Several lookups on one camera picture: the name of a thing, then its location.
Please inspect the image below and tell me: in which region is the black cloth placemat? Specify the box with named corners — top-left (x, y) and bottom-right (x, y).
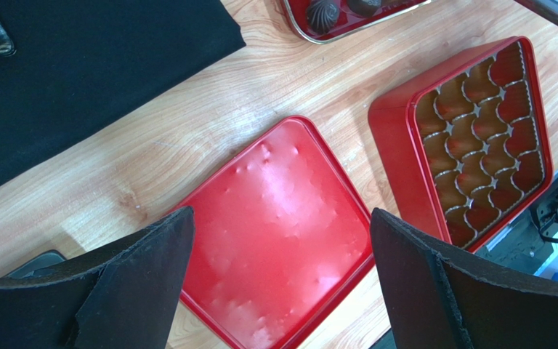
top-left (0, 1), bottom-right (245, 186)

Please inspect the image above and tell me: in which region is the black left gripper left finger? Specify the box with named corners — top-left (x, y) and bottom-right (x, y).
top-left (0, 206), bottom-right (195, 348)

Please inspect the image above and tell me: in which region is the red chocolate box with tray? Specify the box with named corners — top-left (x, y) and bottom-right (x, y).
top-left (368, 36), bottom-right (554, 252)

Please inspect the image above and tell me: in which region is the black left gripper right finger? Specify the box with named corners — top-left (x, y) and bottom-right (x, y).
top-left (370, 209), bottom-right (558, 348)

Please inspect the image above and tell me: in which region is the red tin lid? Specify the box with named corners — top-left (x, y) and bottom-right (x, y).
top-left (180, 116), bottom-right (375, 348)

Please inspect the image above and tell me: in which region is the turquoise glazed dark plate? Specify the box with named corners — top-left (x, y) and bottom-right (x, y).
top-left (6, 249), bottom-right (67, 279)

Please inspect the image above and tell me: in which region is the red chocolate serving tray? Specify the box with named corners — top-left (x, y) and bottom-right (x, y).
top-left (280, 0), bottom-right (431, 44)

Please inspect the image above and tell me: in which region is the dark swirl chocolate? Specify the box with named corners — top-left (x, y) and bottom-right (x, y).
top-left (306, 0), bottom-right (340, 35)

